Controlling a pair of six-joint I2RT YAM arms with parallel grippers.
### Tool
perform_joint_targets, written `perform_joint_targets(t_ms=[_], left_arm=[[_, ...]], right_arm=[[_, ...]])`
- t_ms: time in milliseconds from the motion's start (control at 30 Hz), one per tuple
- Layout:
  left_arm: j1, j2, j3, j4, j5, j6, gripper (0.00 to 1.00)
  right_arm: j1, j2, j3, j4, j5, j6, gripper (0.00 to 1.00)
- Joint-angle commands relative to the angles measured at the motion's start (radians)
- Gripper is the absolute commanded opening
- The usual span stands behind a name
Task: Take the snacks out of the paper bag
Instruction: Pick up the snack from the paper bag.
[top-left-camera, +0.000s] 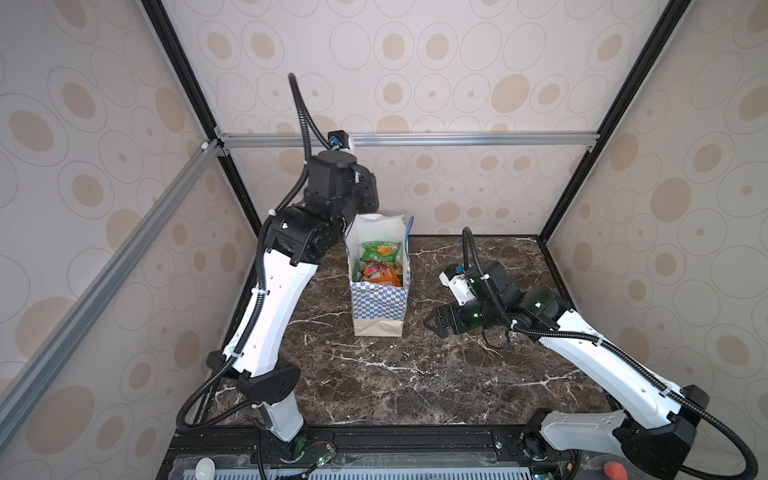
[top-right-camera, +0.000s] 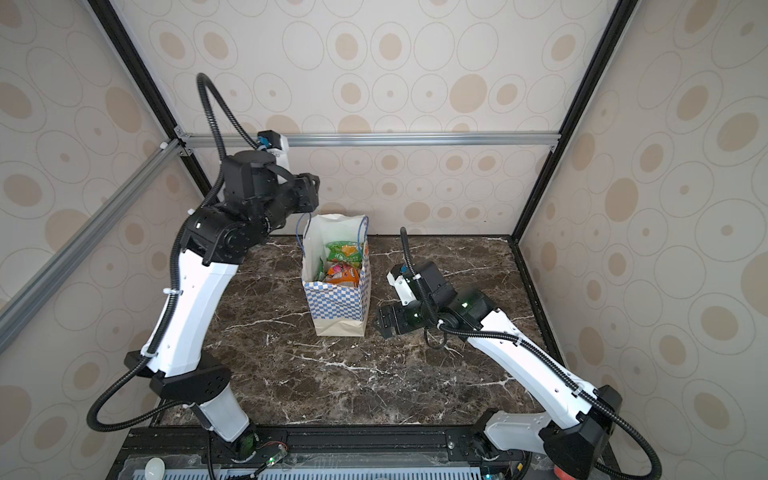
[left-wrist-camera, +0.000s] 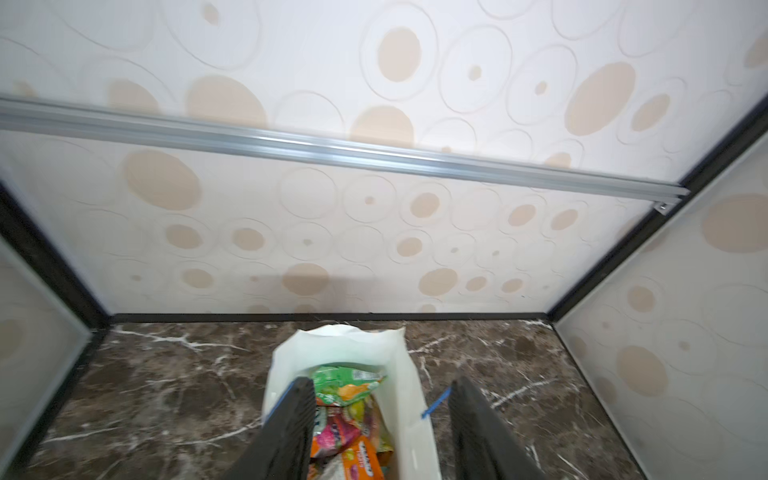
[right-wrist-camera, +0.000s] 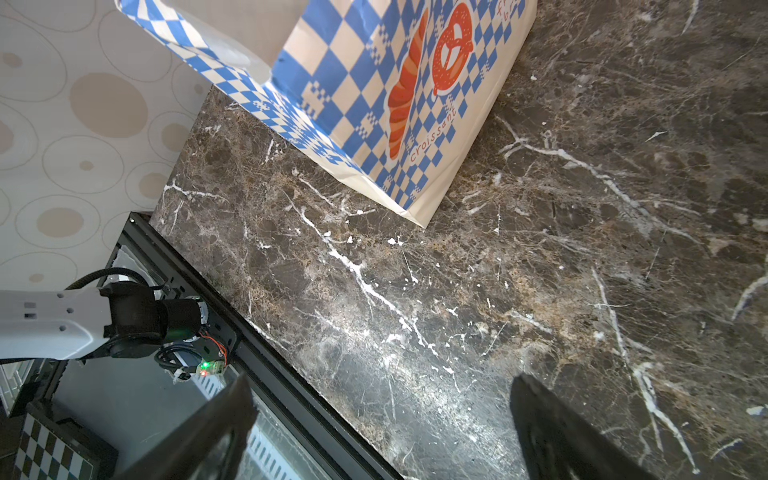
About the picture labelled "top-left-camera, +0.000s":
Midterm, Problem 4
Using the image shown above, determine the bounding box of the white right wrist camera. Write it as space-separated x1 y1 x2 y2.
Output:
439 265 476 306

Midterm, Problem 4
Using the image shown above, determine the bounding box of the red emergency button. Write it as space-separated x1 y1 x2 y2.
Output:
603 461 629 480

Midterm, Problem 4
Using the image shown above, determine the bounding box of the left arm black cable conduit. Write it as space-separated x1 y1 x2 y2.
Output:
175 73 332 433

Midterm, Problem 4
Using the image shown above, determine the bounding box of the black left corner post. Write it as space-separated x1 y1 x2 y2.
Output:
140 0 262 235

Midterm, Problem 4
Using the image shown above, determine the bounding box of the orange candy packet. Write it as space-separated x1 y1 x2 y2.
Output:
362 262 402 287

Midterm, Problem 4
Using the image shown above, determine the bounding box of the white round knob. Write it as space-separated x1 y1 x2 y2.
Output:
194 457 216 480

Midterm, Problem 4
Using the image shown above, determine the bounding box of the blue checkered paper bag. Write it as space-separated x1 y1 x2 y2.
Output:
344 214 413 337

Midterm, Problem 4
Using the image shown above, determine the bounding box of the green snack packet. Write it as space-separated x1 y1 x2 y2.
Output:
360 241 402 266

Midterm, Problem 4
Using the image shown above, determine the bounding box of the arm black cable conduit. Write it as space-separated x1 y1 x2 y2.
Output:
175 73 332 433
460 226 760 480

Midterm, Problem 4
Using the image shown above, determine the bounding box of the left aluminium frame bar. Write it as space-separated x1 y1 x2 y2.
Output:
1 139 223 449

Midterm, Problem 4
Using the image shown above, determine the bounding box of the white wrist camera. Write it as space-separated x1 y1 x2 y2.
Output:
327 130 355 154
439 265 476 306

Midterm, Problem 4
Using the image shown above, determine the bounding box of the black right corner post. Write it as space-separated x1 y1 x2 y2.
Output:
538 0 693 246

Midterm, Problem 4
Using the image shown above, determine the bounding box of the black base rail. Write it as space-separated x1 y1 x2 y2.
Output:
157 424 577 480

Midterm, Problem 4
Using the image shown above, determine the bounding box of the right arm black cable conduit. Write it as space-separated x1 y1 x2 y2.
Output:
460 226 760 480

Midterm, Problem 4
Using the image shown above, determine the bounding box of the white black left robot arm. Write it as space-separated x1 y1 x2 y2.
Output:
207 150 379 445

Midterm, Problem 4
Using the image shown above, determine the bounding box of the horizontal aluminium frame bar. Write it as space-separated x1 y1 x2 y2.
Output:
220 131 600 149

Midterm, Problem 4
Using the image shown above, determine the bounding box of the black corner post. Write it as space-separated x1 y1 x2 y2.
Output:
538 0 693 246
140 0 262 235

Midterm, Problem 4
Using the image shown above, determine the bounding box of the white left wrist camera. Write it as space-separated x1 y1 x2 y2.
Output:
327 130 355 154

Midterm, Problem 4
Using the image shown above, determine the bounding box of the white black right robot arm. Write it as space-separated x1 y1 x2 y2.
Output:
425 274 698 479

